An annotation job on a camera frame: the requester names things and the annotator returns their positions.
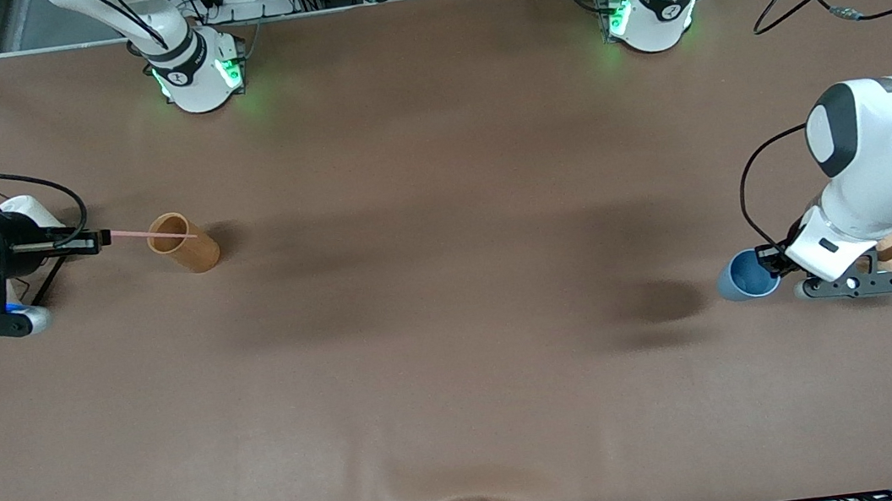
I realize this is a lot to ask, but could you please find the white paper cup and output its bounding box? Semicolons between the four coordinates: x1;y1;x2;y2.
0;190;68;240

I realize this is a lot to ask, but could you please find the pink chopstick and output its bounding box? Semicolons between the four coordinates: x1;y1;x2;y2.
107;220;199;250

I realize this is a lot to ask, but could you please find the brown table cover sheet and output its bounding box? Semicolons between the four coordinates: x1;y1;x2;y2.
0;0;892;501

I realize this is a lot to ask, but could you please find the light blue plastic cup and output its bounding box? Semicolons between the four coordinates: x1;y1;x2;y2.
712;246;785;306

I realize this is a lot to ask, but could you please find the brown wooden cylinder holder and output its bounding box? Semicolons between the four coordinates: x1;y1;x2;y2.
144;207;224;280

